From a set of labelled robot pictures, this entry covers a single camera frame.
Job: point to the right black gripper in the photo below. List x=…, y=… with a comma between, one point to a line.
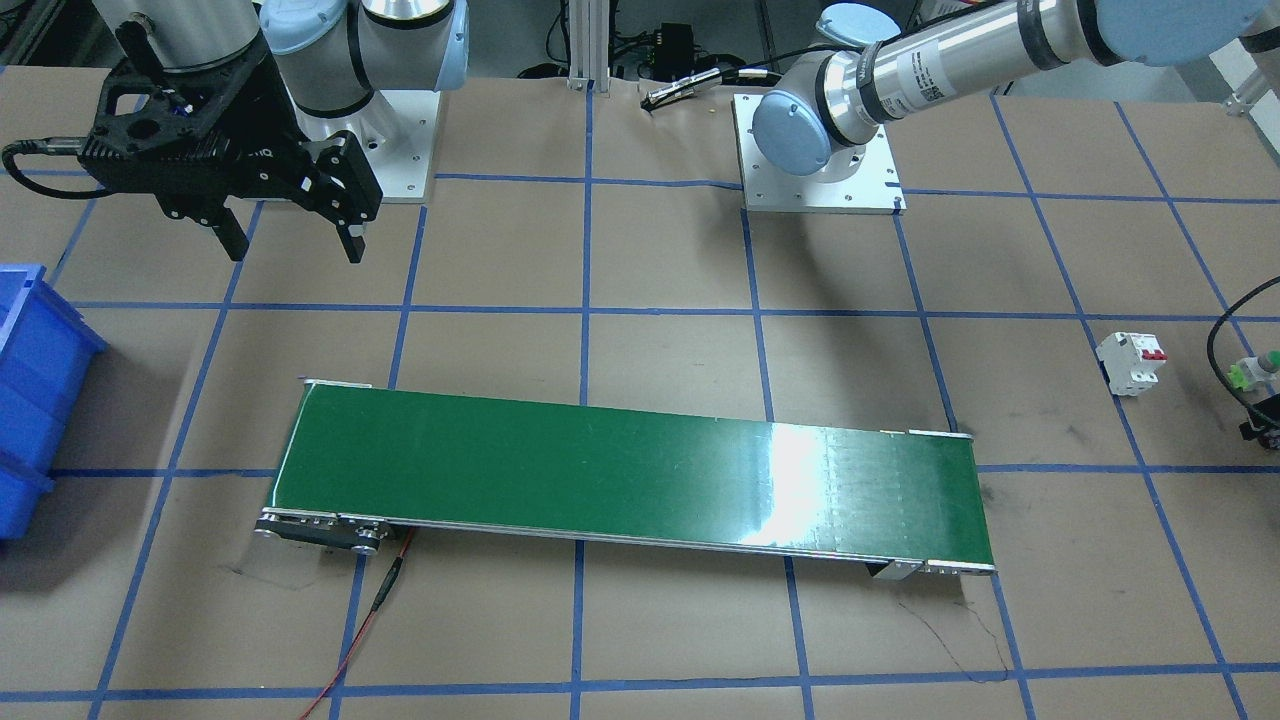
x=268, y=128

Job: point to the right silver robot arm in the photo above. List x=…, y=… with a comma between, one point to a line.
x=333, y=56

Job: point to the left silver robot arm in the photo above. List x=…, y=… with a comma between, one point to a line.
x=1058, y=257

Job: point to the white circuit breaker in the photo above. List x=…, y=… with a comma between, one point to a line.
x=1130, y=362

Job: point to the green conveyor belt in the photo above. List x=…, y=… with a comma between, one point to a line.
x=360, y=460

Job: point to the blue plastic bin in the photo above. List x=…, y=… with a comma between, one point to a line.
x=46, y=347

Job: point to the black power box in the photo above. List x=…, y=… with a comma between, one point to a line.
x=674, y=52

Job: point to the green push button switch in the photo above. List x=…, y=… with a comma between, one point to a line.
x=1250, y=372

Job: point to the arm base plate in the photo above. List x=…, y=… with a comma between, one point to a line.
x=400, y=150
x=860, y=180

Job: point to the aluminium frame post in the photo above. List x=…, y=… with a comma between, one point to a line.
x=591, y=33

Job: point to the silver cable connector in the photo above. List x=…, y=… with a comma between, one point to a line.
x=688, y=86

